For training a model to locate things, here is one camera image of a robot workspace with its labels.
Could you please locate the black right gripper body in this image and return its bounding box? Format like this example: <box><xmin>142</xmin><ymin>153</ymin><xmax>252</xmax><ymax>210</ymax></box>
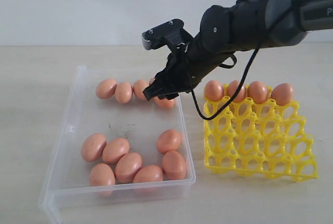
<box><xmin>143</xmin><ymin>33</ymin><xmax>206</xmax><ymax>100</ymax></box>

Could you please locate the brown egg placed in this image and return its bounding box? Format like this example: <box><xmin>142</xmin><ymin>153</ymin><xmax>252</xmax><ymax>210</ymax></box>
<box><xmin>227</xmin><ymin>80</ymin><xmax>247</xmax><ymax>102</ymax></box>
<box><xmin>204</xmin><ymin>80</ymin><xmax>224</xmax><ymax>102</ymax></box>
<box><xmin>248</xmin><ymin>81</ymin><xmax>268</xmax><ymax>104</ymax></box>

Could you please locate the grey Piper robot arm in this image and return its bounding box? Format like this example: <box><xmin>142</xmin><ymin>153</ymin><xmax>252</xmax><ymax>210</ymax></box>
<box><xmin>142</xmin><ymin>0</ymin><xmax>332</xmax><ymax>99</ymax></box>

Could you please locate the yellow plastic egg tray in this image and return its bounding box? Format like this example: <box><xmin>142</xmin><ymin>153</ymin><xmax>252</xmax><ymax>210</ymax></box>
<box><xmin>203</xmin><ymin>97</ymin><xmax>318</xmax><ymax>181</ymax></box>

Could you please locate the clear plastic tray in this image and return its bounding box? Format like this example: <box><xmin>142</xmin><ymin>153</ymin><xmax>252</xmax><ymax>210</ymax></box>
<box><xmin>39</xmin><ymin>66</ymin><xmax>196</xmax><ymax>223</ymax></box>

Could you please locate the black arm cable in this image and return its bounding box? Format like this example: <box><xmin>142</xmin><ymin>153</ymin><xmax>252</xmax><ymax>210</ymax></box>
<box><xmin>189</xmin><ymin>0</ymin><xmax>300</xmax><ymax>121</ymax></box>

